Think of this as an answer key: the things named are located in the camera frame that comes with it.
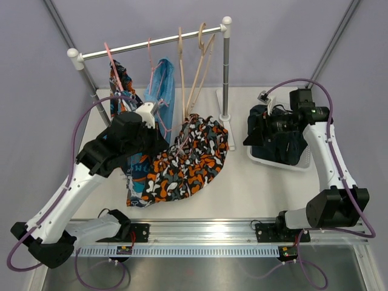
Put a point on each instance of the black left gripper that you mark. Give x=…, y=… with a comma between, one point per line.
x=159, y=143

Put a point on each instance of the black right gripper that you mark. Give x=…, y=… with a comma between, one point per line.
x=264, y=123

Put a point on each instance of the dark navy shorts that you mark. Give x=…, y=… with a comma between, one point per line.
x=290, y=136

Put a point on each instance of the pink hanger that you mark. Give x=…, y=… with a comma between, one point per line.
x=116, y=82
x=151, y=60
x=172, y=133

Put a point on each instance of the orange black camouflage shorts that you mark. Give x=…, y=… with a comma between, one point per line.
x=193, y=161

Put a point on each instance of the beige hanger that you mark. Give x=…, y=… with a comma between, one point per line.
x=181, y=68
x=202, y=68

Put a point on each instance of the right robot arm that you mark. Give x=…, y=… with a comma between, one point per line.
x=340, y=202

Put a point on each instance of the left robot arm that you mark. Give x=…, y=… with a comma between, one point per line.
x=48, y=235

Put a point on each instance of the light blue shorts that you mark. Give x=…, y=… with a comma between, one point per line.
x=161, y=91

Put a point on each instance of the white plastic basket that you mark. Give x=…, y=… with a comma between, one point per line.
x=300, y=160

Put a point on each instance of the white clothes rack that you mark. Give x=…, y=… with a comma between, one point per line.
x=78, y=60

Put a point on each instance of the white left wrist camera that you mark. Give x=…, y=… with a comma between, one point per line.
x=147, y=112

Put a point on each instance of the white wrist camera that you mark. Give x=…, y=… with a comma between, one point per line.
x=268, y=100
x=147, y=112

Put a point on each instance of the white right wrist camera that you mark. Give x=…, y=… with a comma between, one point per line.
x=268, y=100

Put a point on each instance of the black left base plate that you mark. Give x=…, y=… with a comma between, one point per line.
x=137, y=231

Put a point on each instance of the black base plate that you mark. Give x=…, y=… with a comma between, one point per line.
x=137, y=231
x=272, y=232

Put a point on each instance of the aluminium rail front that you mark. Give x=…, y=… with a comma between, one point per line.
x=230, y=232

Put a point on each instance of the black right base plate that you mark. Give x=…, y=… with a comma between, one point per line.
x=272, y=232

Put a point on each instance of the white slotted cable duct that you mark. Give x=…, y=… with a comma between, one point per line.
x=111, y=251

